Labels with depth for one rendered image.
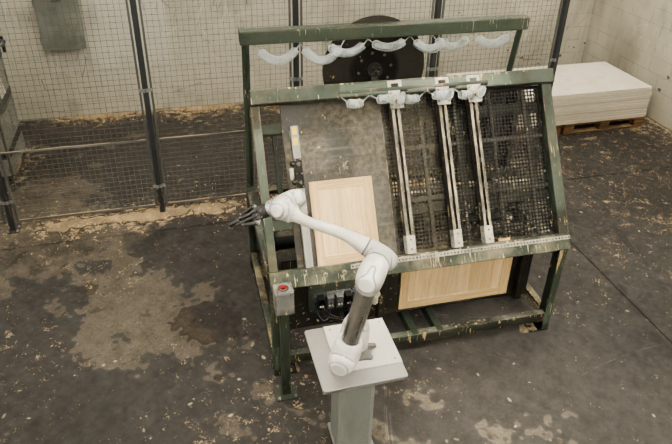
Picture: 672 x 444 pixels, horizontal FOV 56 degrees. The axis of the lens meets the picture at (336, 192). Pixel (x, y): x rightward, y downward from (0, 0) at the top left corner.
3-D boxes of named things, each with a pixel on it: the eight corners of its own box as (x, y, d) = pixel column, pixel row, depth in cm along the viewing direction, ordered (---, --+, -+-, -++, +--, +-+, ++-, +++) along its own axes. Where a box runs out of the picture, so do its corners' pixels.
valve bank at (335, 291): (312, 327, 418) (312, 299, 406) (308, 312, 430) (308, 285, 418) (384, 315, 429) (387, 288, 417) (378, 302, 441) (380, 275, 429)
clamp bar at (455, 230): (448, 247, 445) (462, 249, 422) (429, 80, 447) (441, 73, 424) (461, 245, 447) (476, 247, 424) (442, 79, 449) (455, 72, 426)
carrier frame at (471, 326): (274, 376, 456) (270, 286, 413) (250, 262, 571) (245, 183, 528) (547, 329, 503) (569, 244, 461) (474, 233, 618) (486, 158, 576)
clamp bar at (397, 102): (402, 254, 438) (413, 255, 414) (382, 84, 440) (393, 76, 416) (416, 252, 440) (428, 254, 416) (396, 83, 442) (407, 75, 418)
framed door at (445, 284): (397, 307, 485) (398, 309, 483) (402, 249, 457) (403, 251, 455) (504, 291, 504) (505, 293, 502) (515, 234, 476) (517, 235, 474)
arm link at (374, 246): (374, 232, 330) (367, 246, 319) (404, 249, 329) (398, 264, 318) (364, 249, 338) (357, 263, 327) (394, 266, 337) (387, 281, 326)
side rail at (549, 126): (551, 233, 469) (559, 233, 459) (533, 86, 471) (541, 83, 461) (560, 232, 471) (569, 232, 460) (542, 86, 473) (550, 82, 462)
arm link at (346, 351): (360, 358, 361) (348, 386, 343) (334, 347, 364) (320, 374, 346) (395, 258, 319) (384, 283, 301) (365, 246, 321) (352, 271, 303)
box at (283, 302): (276, 317, 399) (275, 295, 390) (273, 305, 409) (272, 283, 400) (294, 315, 402) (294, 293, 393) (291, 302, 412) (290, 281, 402)
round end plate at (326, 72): (323, 123, 485) (324, 20, 444) (321, 120, 489) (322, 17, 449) (421, 115, 502) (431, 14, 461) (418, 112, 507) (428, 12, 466)
